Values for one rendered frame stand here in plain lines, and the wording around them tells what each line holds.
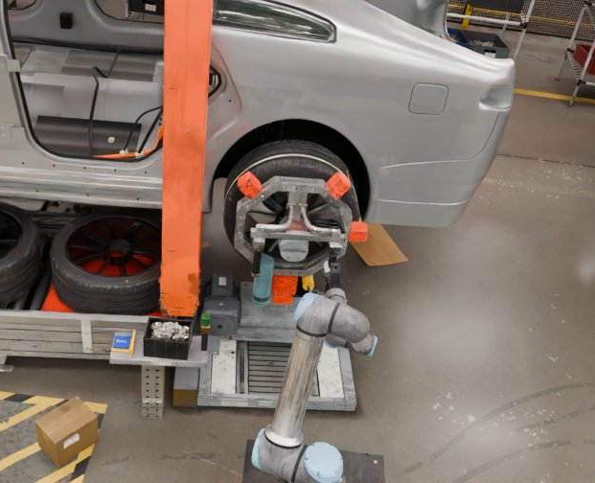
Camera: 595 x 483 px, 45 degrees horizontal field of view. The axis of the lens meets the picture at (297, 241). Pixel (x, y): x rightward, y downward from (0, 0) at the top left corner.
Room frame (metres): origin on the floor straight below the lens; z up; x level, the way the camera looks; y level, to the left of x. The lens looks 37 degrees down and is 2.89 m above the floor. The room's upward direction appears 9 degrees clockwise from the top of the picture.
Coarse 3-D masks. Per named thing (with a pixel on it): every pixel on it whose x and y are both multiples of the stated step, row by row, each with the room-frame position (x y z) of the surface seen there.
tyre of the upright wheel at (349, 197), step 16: (272, 144) 3.02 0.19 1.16; (288, 144) 3.01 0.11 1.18; (304, 144) 3.03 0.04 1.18; (240, 160) 3.00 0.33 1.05; (256, 160) 2.92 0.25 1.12; (272, 160) 2.87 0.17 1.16; (288, 160) 2.86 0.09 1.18; (304, 160) 2.88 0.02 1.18; (320, 160) 2.93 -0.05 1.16; (336, 160) 3.03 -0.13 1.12; (256, 176) 2.81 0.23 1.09; (272, 176) 2.83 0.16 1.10; (288, 176) 2.84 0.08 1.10; (304, 176) 2.85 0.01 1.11; (320, 176) 2.86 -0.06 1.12; (224, 192) 2.98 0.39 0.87; (240, 192) 2.80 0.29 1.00; (352, 192) 2.89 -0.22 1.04; (224, 208) 2.81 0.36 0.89; (352, 208) 2.88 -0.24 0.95; (224, 224) 2.80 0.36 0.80
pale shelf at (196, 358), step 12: (192, 336) 2.38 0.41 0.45; (192, 348) 2.30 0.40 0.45; (120, 360) 2.17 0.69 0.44; (132, 360) 2.18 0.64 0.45; (144, 360) 2.19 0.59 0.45; (156, 360) 2.20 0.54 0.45; (168, 360) 2.21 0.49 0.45; (180, 360) 2.22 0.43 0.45; (192, 360) 2.23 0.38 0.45; (204, 360) 2.24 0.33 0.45
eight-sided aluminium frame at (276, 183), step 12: (276, 180) 2.76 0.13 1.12; (288, 180) 2.80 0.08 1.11; (300, 180) 2.80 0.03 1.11; (312, 180) 2.81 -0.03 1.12; (264, 192) 2.74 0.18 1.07; (312, 192) 2.77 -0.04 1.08; (324, 192) 2.78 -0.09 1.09; (240, 204) 2.74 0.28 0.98; (252, 204) 2.73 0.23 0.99; (336, 204) 2.79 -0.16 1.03; (240, 216) 2.72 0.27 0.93; (348, 216) 2.79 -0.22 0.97; (240, 228) 2.72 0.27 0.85; (348, 228) 2.80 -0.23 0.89; (240, 240) 2.73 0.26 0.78; (240, 252) 2.73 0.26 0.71; (252, 252) 2.75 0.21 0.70; (324, 252) 2.84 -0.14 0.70; (276, 264) 2.79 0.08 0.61; (288, 264) 2.80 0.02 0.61; (300, 264) 2.81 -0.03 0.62; (312, 264) 2.79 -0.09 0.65
